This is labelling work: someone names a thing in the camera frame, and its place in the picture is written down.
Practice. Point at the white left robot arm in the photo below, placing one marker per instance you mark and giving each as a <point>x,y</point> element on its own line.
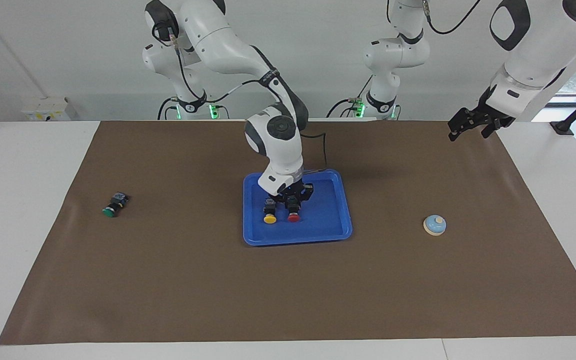
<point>538,50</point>

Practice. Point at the light blue desk bell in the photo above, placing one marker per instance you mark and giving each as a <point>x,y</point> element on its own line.
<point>434,225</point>

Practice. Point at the red push button switch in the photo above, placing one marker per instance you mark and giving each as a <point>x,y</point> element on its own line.
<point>293,217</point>

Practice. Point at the brown table mat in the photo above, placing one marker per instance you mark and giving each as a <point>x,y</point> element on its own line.
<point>288,290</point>

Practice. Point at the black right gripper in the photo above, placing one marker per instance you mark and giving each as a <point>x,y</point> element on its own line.
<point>292,191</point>

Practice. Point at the white wall socket box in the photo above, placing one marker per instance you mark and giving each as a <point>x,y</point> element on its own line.
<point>45,110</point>

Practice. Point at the green push button switch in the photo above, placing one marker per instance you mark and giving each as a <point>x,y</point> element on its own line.
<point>109,212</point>

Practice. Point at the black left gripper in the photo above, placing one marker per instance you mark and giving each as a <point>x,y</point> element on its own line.
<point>493,120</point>

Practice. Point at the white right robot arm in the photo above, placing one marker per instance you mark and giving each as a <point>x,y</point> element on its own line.
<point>283,155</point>

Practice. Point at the blue plastic tray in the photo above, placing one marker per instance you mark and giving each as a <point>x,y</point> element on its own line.
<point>328,220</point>

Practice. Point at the yellow push button switch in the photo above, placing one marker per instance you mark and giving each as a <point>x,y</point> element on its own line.
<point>269,218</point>

